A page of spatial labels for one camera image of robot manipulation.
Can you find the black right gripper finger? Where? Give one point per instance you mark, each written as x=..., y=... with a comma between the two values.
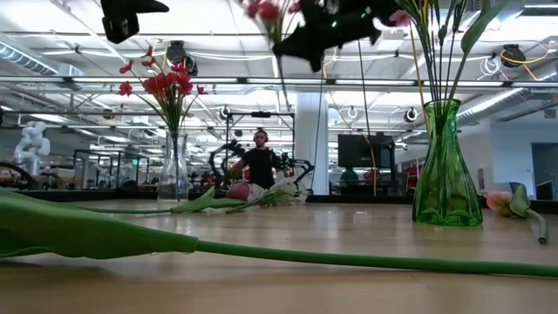
x=318, y=59
x=296, y=47

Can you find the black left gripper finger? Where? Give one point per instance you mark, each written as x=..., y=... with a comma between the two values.
x=120, y=28

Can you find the pink artificial flower bunch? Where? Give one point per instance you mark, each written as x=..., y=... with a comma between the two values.
x=441, y=35

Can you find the white artificial flower bunch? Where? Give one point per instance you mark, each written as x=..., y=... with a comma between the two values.
x=279, y=196

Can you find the dark red artificial tulip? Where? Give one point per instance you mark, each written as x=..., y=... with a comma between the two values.
x=237, y=192
x=87, y=231

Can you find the peach pink artificial tulip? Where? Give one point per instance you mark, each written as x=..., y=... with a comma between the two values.
x=499, y=202

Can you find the black background robot arm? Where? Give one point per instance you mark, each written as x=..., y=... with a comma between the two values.
x=301, y=165
x=220, y=159

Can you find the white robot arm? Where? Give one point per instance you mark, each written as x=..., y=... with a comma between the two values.
x=32, y=139

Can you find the clear glass vase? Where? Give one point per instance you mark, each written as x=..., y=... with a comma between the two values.
x=163, y=183

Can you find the green glass vase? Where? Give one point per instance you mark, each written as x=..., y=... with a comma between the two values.
x=444, y=187

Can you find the small white ceiling reel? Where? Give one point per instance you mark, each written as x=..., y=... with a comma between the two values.
x=224, y=112
x=352, y=112
x=410, y=114

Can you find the white column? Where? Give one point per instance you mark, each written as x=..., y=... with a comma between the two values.
x=305, y=144

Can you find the black monitor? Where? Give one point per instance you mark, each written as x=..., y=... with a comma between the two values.
x=362, y=150

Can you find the person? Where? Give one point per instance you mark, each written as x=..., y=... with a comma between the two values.
x=261, y=168

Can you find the dark office chair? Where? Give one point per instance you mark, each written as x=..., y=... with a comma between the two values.
x=514, y=186

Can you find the black background rig frame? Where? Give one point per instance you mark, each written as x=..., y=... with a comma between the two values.
x=260, y=114

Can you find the black framed glass enclosure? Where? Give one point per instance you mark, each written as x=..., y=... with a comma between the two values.
x=111, y=168

